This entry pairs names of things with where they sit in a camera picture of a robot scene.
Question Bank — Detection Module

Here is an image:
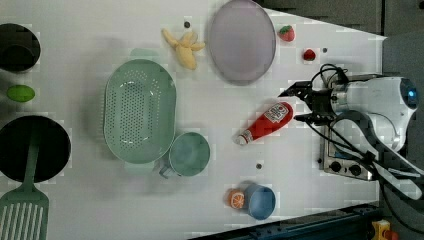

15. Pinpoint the red ketchup bottle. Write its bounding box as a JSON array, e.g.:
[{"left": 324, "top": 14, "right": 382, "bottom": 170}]
[{"left": 235, "top": 102, "right": 293, "bottom": 146}]

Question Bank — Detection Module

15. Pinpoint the black cylinder cup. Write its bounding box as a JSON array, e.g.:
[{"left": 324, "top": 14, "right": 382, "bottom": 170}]
[{"left": 0, "top": 23, "right": 41, "bottom": 72}]

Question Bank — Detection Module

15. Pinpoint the green slotted spatula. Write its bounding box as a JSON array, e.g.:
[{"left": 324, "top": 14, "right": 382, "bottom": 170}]
[{"left": 1, "top": 127, "right": 49, "bottom": 240}]

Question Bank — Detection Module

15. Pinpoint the teal green mug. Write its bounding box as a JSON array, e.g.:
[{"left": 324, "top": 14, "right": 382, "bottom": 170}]
[{"left": 159, "top": 132, "right": 211, "bottom": 179}]

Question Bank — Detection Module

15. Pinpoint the black utensil holder cup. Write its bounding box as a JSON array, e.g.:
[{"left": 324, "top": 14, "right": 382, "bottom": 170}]
[{"left": 0, "top": 115, "right": 71, "bottom": 183}]

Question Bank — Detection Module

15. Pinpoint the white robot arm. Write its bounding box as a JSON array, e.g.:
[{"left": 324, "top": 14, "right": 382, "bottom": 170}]
[{"left": 280, "top": 75, "right": 423, "bottom": 208}]

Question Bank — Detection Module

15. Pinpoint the red strawberry toy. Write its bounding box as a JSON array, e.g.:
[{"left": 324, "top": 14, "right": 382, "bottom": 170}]
[{"left": 303, "top": 49, "right": 316, "bottom": 61}]

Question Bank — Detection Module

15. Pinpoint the green lime toy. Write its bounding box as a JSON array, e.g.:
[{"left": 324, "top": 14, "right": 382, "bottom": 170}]
[{"left": 7, "top": 85, "right": 35, "bottom": 103}]

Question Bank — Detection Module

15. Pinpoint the orange slice toy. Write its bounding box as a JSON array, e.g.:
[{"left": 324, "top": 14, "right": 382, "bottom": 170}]
[{"left": 227, "top": 189, "right": 245, "bottom": 209}]

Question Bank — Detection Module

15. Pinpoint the purple round plate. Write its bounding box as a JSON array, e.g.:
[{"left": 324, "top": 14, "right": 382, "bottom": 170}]
[{"left": 207, "top": 0, "right": 276, "bottom": 85}]

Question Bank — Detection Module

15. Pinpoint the blue cup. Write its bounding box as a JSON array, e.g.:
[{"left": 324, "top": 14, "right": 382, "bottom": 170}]
[{"left": 244, "top": 184, "right": 276, "bottom": 220}]

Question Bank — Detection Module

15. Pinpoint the green oval colander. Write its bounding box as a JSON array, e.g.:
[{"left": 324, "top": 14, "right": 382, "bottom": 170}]
[{"left": 104, "top": 59, "right": 177, "bottom": 164}]

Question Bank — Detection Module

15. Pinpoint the pink strawberry toy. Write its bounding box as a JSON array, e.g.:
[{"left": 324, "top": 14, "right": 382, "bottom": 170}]
[{"left": 278, "top": 25, "right": 296, "bottom": 42}]

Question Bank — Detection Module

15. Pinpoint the peeled banana toy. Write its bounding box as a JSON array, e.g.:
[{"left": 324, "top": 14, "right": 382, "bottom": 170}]
[{"left": 162, "top": 29, "right": 206, "bottom": 70}]

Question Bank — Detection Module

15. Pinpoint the blue metal frame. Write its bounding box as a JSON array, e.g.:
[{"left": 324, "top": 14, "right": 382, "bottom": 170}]
[{"left": 191, "top": 204, "right": 382, "bottom": 240}]

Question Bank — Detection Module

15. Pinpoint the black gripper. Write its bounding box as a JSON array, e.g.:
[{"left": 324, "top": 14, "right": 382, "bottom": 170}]
[{"left": 279, "top": 81, "right": 334, "bottom": 126}]

